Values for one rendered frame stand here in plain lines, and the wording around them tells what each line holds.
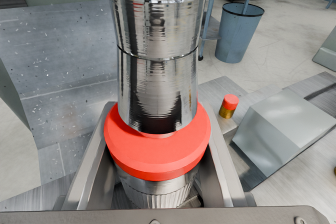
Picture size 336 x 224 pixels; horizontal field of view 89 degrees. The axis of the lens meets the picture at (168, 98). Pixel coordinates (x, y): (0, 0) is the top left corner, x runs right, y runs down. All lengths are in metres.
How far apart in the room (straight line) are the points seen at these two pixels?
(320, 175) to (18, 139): 1.82
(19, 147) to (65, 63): 1.42
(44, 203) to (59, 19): 0.31
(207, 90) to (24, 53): 0.34
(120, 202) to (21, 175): 1.39
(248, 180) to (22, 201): 0.29
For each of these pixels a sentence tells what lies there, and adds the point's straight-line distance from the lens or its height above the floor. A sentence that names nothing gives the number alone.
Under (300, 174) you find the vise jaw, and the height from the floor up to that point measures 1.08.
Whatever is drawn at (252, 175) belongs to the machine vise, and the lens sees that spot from 0.23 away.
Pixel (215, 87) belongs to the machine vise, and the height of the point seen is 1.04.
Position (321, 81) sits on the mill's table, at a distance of 0.59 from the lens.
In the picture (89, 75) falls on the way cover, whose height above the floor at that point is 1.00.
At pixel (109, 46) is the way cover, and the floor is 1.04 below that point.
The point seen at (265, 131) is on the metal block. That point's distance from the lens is 0.19.
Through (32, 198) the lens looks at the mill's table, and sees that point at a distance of 0.32.
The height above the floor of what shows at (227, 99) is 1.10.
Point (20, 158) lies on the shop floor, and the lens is 1.72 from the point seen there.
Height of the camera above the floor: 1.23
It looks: 44 degrees down
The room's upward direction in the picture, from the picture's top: 3 degrees clockwise
